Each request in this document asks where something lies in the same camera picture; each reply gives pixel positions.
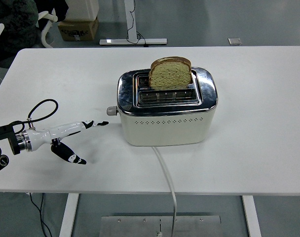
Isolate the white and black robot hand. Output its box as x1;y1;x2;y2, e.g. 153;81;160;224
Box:
24;120;110;165

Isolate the cream and chrome toaster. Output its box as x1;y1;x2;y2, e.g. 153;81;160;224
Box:
106;66;219;147

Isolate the white table leg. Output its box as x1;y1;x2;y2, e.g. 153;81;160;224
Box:
241;195;262;237
59;193;79;237

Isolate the white chair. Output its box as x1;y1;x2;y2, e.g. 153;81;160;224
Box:
37;11;59;49

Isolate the brown cardboard box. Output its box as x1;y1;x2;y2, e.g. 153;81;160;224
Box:
57;16;99;42

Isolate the white desk stand with foot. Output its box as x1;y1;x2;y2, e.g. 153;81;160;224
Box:
99;0;168;47

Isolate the person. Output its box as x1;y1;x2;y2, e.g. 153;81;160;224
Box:
0;0;69;69

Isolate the grey metal plate with screws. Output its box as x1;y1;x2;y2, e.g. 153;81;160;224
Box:
100;215;222;237

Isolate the brown bread slice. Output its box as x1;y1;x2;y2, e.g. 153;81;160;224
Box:
148;56;192;91

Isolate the large white box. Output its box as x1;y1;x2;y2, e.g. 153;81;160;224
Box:
65;0;100;21

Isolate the thin black cable under table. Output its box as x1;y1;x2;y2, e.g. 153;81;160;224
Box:
29;193;53;237

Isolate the white toaster power cord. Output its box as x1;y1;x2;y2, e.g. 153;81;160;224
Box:
151;145;178;237

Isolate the black cable on desk stand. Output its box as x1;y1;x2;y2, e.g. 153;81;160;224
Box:
126;0;150;47

